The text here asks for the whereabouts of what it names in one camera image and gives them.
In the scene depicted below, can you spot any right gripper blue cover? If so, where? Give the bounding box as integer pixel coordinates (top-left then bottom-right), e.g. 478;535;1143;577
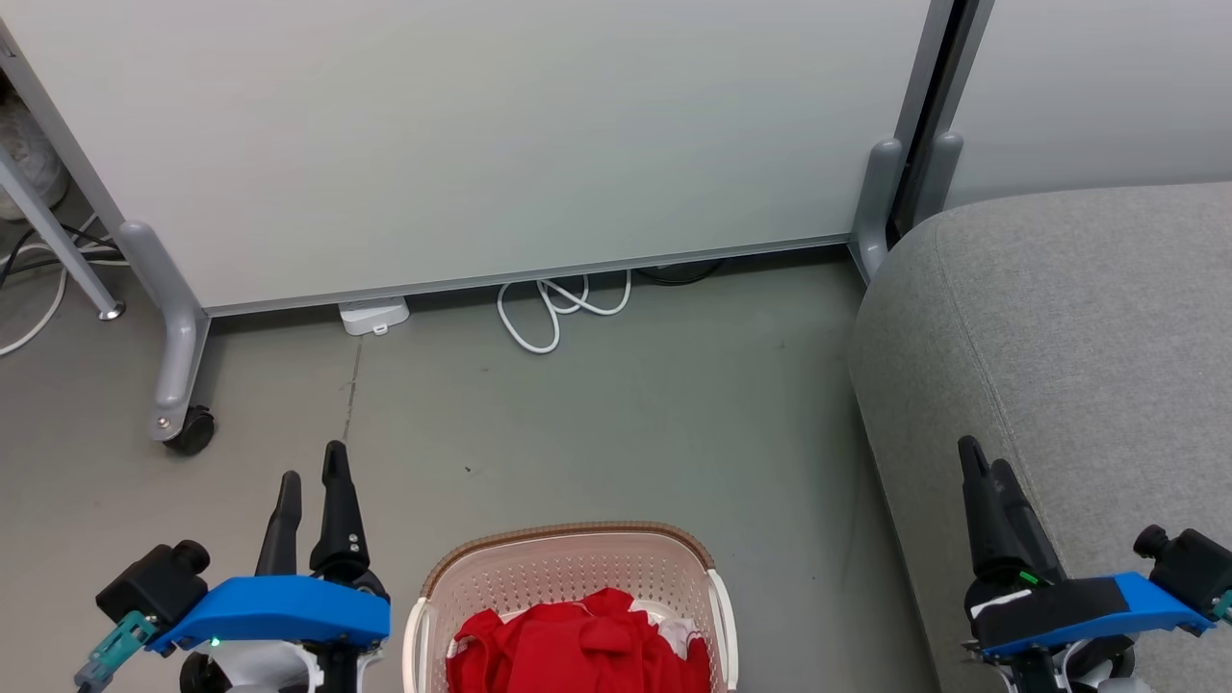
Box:
958;436;1216;693

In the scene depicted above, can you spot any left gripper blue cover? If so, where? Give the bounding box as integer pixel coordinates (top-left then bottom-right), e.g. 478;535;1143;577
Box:
149;441;391;693

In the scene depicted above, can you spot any red garment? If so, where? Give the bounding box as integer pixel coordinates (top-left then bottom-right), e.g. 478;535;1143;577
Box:
446;587;713;693

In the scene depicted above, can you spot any grey fabric sofa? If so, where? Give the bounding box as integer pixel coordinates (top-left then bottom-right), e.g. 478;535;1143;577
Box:
849;183;1232;693

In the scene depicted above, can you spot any black caster wheel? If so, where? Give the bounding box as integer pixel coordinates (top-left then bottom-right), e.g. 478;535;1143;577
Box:
164;406;217;457

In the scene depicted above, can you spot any white power adapter box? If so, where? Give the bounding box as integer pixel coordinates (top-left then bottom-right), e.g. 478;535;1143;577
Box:
338;297;411;337

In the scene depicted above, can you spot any grey partition leg with caster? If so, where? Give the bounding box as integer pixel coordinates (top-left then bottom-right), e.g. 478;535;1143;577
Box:
117;221;213;442

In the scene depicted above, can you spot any beige laundry basket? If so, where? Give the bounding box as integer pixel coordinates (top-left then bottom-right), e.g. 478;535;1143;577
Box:
402;522;740;693

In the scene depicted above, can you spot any grey metal table leg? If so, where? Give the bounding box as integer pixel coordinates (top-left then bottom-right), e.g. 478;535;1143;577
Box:
0;144;127;321

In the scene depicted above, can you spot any large white partition panel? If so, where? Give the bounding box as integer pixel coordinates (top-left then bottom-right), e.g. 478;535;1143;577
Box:
0;0;956;317

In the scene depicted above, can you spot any white bag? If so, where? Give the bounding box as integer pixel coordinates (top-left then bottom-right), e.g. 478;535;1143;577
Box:
0;94;70;222

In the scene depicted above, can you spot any coiled white cable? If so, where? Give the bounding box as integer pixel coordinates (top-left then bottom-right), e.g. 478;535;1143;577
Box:
497;271;634;355

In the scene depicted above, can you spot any long white floor cable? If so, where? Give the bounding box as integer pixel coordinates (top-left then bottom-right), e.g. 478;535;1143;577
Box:
0;214;128;358

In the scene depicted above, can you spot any thin black floor cable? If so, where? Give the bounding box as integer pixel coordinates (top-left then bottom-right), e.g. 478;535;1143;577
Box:
0;223;126;290

